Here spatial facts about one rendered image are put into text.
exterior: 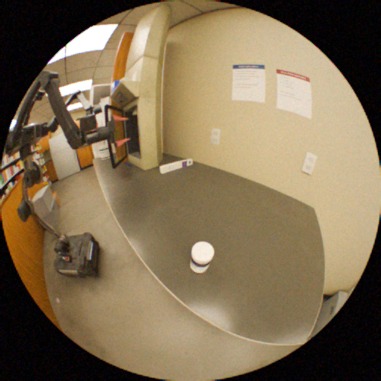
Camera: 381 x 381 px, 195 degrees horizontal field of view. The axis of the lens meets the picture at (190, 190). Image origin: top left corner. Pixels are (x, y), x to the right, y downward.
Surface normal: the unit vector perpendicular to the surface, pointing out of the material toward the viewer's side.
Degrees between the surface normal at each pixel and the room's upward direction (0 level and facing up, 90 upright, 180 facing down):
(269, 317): 0
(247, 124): 90
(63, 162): 90
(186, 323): 0
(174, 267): 0
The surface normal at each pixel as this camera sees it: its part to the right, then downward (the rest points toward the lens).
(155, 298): 0.04, -0.85
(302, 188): -0.66, 0.37
